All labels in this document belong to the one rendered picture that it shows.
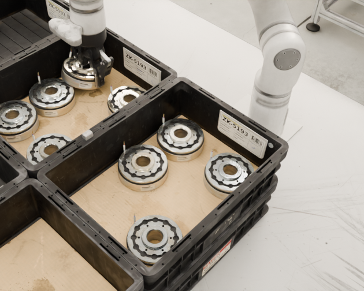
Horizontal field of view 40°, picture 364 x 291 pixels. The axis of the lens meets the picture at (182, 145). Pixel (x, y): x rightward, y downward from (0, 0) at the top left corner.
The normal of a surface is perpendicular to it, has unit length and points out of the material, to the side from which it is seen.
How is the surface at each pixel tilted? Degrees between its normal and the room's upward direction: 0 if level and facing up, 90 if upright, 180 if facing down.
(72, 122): 0
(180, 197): 0
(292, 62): 91
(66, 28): 8
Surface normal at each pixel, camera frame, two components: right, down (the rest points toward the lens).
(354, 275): 0.04, -0.66
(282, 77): 0.10, 0.77
